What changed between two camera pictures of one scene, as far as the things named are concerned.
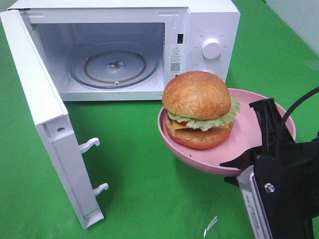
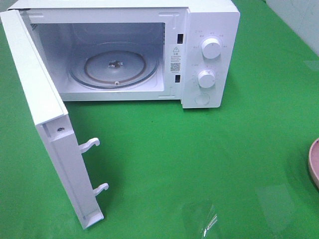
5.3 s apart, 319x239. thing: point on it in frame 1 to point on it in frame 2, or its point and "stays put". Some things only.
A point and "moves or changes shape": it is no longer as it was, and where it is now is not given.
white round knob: [212, 48] stays put
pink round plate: [245, 137] moves or changes shape
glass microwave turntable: [113, 65] stays put
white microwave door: [49, 112] stays put
